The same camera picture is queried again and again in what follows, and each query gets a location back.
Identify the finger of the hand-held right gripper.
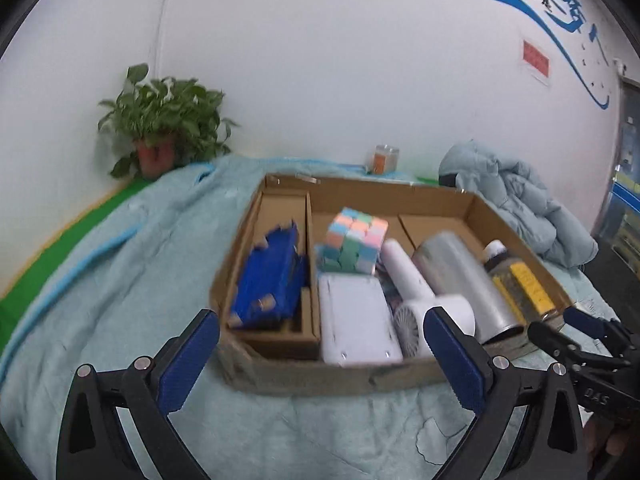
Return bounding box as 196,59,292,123
527,321,591,367
565,307,632,358

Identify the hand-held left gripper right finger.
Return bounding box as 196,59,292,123
422,306,586,480

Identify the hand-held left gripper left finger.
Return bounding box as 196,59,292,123
56,309,221,480

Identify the white handheld fan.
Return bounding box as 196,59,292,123
381,238,477,359

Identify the large shallow cardboard box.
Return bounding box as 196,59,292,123
210,174,575,397

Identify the person's right hand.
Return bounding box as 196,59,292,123
586,415,632,468

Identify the yellow label glass jar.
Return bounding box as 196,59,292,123
484,252,560,326

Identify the silver metal can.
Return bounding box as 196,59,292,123
412,231,525,345

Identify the teal blanket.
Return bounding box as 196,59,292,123
0,154,631,480

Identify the white rectangular device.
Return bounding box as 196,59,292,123
317,273,404,367

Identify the blue stapler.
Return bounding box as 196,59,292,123
229,222,308,330

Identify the glass door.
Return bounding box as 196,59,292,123
590,67,640,276

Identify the light blue puffer jacket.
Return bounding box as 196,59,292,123
439,140,600,268

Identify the pastel puzzle cube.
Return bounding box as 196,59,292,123
315,207,390,276

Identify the green mat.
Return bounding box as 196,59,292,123
0,172,443,313

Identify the small brown cardboard box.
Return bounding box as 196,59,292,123
220,189,322,361

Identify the small orange glass jar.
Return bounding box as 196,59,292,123
369,144,401,176

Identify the potted green plant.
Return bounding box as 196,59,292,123
97,63,238,181

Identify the red wall notice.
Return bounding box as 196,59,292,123
520,36,553,86

